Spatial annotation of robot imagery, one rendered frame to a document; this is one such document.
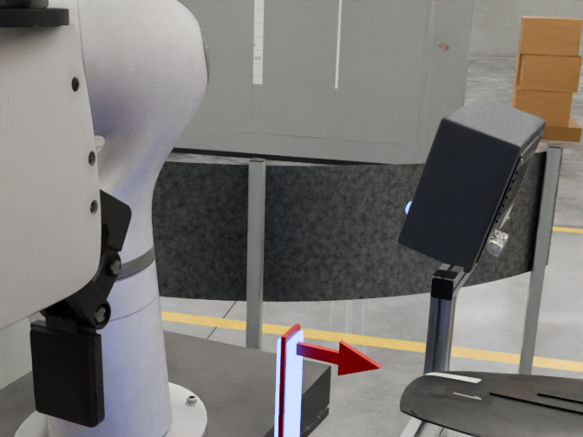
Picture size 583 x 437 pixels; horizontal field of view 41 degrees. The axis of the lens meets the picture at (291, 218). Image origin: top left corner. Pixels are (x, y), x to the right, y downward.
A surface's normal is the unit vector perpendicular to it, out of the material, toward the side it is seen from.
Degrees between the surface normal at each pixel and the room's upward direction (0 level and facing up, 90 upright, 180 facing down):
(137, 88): 96
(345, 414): 0
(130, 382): 89
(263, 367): 5
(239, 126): 90
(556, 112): 90
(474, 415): 12
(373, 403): 0
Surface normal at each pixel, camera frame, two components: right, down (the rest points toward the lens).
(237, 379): -0.04, -0.95
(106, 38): 0.18, -0.17
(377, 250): 0.24, 0.28
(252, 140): -0.22, 0.27
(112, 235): 0.91, 0.13
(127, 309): 0.69, 0.19
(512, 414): 0.14, -0.98
